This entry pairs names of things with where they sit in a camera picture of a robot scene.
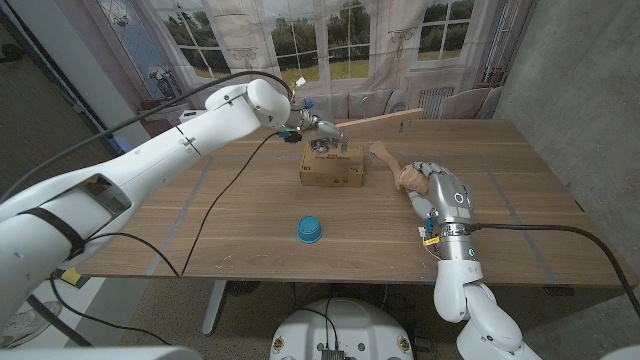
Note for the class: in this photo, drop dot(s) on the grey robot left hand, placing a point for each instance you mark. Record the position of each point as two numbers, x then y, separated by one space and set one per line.
325 131

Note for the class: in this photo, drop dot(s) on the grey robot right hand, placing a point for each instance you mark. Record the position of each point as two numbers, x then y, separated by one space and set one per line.
450 200

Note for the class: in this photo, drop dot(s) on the beige elastic arm wrap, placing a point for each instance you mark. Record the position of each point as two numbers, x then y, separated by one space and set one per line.
412 181

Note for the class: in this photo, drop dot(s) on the long wooden board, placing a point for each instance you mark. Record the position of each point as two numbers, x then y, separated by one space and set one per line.
385 119

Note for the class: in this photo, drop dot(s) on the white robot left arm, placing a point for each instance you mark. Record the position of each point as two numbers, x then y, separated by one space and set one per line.
150 160

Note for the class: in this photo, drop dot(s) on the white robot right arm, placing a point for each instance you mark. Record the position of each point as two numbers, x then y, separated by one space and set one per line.
480 320

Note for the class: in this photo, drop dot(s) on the brown cardboard box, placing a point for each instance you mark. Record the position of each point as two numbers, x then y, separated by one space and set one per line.
332 167

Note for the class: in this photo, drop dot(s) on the blue plastic cup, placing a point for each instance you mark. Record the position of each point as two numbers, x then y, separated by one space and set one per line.
309 230

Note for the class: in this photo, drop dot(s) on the white power box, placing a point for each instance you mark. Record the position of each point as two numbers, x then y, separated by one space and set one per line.
190 116

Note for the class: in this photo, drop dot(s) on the printed window backdrop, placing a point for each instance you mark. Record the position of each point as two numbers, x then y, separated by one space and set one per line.
350 30

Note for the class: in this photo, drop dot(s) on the grey table leg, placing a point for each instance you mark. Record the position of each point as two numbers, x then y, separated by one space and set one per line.
472 315
215 305

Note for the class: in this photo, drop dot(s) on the white robot torso base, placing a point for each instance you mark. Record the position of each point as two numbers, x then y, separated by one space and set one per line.
360 325

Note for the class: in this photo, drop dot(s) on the white metal truss stand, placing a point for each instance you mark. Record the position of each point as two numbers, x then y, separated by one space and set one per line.
502 40

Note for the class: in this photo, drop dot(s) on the yellow and black pad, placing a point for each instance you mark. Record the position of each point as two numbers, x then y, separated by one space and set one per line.
72 276

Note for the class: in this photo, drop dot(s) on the white robot body shell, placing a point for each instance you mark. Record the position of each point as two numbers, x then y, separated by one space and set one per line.
100 354

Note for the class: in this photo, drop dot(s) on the grey sneaker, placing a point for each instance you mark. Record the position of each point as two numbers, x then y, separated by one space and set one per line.
25 325

